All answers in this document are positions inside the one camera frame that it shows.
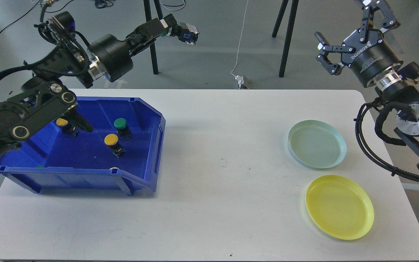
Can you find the yellow plate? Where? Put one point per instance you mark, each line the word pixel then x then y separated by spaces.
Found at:
pixel 339 207

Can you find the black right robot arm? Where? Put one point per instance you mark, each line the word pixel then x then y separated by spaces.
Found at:
pixel 398 98

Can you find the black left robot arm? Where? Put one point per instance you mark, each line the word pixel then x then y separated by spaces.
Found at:
pixel 45 98

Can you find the black tripod leg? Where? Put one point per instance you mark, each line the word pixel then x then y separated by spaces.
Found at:
pixel 160 16
pixel 280 16
pixel 153 56
pixel 289 33

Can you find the yellow push button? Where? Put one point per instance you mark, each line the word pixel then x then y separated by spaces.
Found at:
pixel 66 127
pixel 112 141

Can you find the blue plastic bin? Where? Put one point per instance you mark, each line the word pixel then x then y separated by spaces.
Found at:
pixel 54 160

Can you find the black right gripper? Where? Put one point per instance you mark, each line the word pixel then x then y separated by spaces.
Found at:
pixel 371 54

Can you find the green push button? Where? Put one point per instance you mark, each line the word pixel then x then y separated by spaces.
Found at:
pixel 122 129

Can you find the light green plate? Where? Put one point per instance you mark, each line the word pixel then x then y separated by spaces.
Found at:
pixel 316 144

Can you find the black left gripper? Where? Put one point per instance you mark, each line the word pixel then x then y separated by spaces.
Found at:
pixel 111 58

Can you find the white power adapter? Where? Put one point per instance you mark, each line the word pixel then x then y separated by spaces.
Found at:
pixel 243 82

